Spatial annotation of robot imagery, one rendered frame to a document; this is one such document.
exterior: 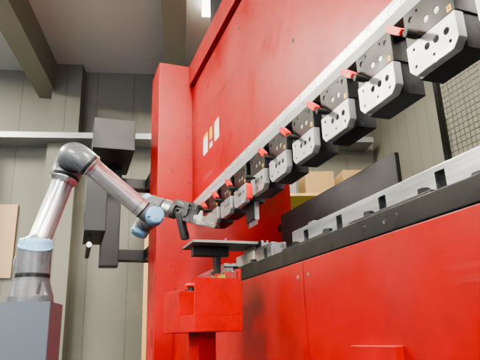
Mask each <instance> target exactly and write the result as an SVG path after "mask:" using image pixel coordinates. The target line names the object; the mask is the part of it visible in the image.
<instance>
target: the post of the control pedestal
mask: <svg viewBox="0 0 480 360"><path fill-rule="evenodd" d="M189 360H216V332H196V333H189Z"/></svg>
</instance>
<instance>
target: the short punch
mask: <svg viewBox="0 0 480 360"><path fill-rule="evenodd" d="M257 220H259V202H258V201H254V202H253V203H251V204H249V205H248V206H247V207H246V224H248V225H249V229H250V228H251V227H253V226H255V225H257V224H258V221H257Z"/></svg>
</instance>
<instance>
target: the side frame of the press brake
mask: <svg viewBox="0 0 480 360"><path fill-rule="evenodd" d="M193 88H194V87H193V86H189V67H187V66H178V65H173V64H164V63H159V66H158V69H157V71H156V74H155V76H154V80H153V86H152V115H151V173H150V195H154V196H157V197H160V198H163V199H168V200H171V201H175V200H176V199H179V200H182V201H186V202H189V203H191V202H193V154H192V90H193ZM284 185H285V189H284V190H283V191H281V192H280V193H278V194H277V195H276V196H273V197H272V198H270V199H265V202H264V203H263V204H262V205H260V206H259V220H257V221H258V224H257V225H255V226H253V227H251V228H250V229H249V225H248V224H246V215H245V216H243V217H242V218H240V219H239V220H234V223H233V224H232V225H230V226H228V227H227V228H225V229H213V228H210V227H209V226H206V227H204V226H199V225H197V224H191V223H188V222H186V226H187V229H188V233H189V239H188V240H181V237H180V233H179V228H178V224H177V221H176V218H175V219H170V218H166V217H164V220H163V221H162V222H161V223H160V224H159V225H158V226H156V227H154V228H153V229H152V230H151V231H150V232H149V258H148V287H147V316H146V360H173V334H164V294H166V293H170V292H174V291H184V290H186V289H188V287H186V286H185V284H187V283H194V277H197V276H198V275H200V274H203V273H205V272H207V271H209V270H211V269H213V257H191V250H182V247H183V246H185V245H186V244H188V243H189V242H190V241H192V240H193V239H203V240H224V239H225V238H226V240H227V241H261V240H264V241H266V240H267V241H269V243H270V242H277V243H279V242H282V234H281V232H278V225H279V224H281V215H283V214H285V213H286V212H288V211H290V210H291V197H290V185H289V184H284ZM243 254H244V251H229V256H228V257H226V258H221V265H222V264H236V258H237V257H238V256H241V255H243Z"/></svg>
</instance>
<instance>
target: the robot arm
mask: <svg viewBox="0 0 480 360"><path fill-rule="evenodd" d="M81 175H83V176H88V177H89V178H91V179H92V180H93V181H95V182H96V183H97V184H98V185H99V186H100V187H101V188H103V189H104V190H105V191H106V192H108V193H109V194H110V195H111V196H113V197H114V198H115V199H116V200H117V201H118V202H119V203H121V204H122V205H123V206H125V207H126V208H127V209H128V210H129V211H130V212H131V213H133V214H134V215H135V216H136V217H137V218H136V221H135V222H134V224H133V226H132V228H131V233H132V234H133V235H134V236H136V237H138V238H140V239H145V238H146V237H147V236H148V234H149V232H150V231H151V230H152V229H153V228H154V227H156V226H158V225H159V224H160V223H161V222H162V221H163V220H164V217H166V218H170V219H175V218H176V221H177V224H178V228H179V233H180V237H181V240H188V239H189V233H188V229H187V226H186V222H188V223H191V224H197V225H199V226H204V227H206V226H210V227H213V228H218V227H220V226H219V225H217V224H214V214H213V213H209V214H208V215H207V216H203V211H202V210H203V206H202V205H198V204H194V203H193V202H191V203H189V202H186V201H182V200H179V199H176V200H175V201H171V200H168V199H163V198H160V197H157V196H154V195H150V194H144V195H143V196H141V195H140V194H139V193H137V192H136V191H135V190H134V189H132V188H131V187H130V186H129V185H128V184H127V183H126V182H125V181H123V180H122V179H121V178H120V177H118V176H117V175H116V174H115V173H114V172H113V171H112V170H111V169H109V168H108V167H107V166H105V165H104V164H103V163H102V162H101V161H100V157H99V156H98V155H96V154H95V153H94V152H93V151H92V150H91V149H89V148H88V147H86V146H84V145H83V144H80V143H77V142H70V143H67V144H65V145H63V146H62V147H61V149H60V150H59V153H58V155H57V157H56V159H55V161H54V165H53V167H52V169H51V172H50V174H49V176H50V178H51V183H50V184H49V187H48V190H47V192H46V195H45V197H44V200H43V202H42V204H41V207H40V209H39V212H38V214H37V216H36V219H35V221H34V224H33V226H32V228H31V231H30V234H29V235H28V236H26V237H24V238H20V239H19V242H18V244H17V247H18V248H17V254H16V256H15V257H14V260H13V268H14V271H15V275H14V282H13V284H12V287H11V289H10V291H9V294H8V296H7V298H6V302H28V301H52V302H54V295H53V292H52V289H51V284H50V276H51V260H52V251H53V248H54V247H53V241H52V239H53V237H54V234H55V231H56V228H57V226H58V224H59V221H60V218H61V215H62V213H63V211H64V208H65V206H66V203H67V200H68V198H69V195H70V193H71V190H72V188H73V187H75V186H77V185H78V183H79V180H80V178H81Z"/></svg>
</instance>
